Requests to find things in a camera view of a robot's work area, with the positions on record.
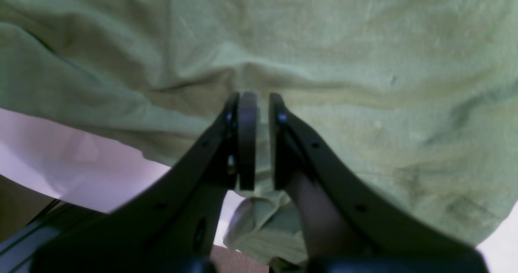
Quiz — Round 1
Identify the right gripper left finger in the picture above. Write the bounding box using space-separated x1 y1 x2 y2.
31 92 257 273

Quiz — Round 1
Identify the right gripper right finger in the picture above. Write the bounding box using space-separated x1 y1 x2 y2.
270 93 488 273

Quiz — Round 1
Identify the green t-shirt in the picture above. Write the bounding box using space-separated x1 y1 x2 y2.
1 0 517 262

